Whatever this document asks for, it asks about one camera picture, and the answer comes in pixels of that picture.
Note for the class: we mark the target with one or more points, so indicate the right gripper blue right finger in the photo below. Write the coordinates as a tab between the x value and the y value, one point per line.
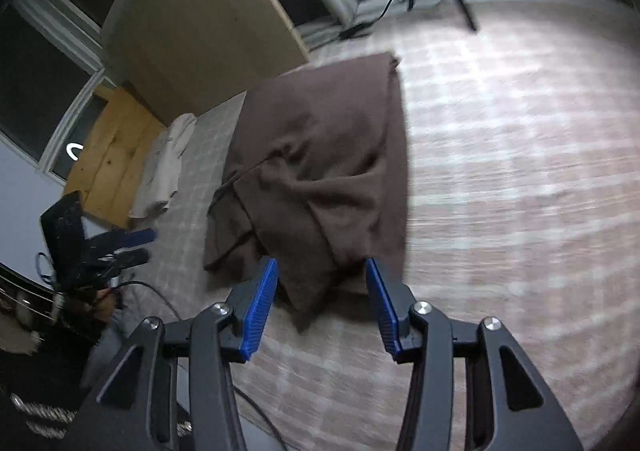
391	302

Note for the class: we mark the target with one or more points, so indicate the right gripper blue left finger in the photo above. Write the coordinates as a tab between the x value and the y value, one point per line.
250	302

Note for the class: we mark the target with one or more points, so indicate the brown fleece garment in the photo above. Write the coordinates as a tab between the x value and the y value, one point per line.
316	176

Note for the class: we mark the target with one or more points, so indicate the left hand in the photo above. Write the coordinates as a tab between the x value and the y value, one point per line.
105	304

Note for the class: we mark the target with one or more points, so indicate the white folded cloth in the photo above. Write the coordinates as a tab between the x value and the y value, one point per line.
162	168

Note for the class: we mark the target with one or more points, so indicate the plaid bed sheet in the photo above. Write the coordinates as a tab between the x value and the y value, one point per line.
523	146

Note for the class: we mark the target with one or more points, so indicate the beige wooden board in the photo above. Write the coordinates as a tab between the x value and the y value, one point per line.
188	56

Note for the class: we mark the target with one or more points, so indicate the black power adapter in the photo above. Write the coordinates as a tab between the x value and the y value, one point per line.
353	31

